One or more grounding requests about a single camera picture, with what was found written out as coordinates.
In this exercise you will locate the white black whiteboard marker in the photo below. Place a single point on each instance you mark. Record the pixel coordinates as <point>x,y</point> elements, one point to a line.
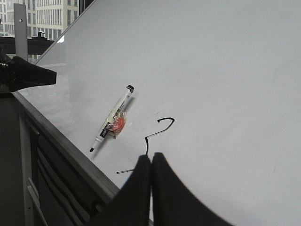
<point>115,120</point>

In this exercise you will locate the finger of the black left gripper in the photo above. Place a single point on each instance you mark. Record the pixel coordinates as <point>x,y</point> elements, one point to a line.
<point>23,74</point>

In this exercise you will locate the grey whiteboard stand post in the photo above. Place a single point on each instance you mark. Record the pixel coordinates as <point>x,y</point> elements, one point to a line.
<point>20,23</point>

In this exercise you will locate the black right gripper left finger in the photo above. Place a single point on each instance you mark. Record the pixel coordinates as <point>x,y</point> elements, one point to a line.
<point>131,205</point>

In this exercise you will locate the white whiteboard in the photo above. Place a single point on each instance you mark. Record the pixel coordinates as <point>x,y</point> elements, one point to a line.
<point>217,90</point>

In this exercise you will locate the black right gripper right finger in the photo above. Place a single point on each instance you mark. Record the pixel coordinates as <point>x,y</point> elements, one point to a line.
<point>173,203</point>

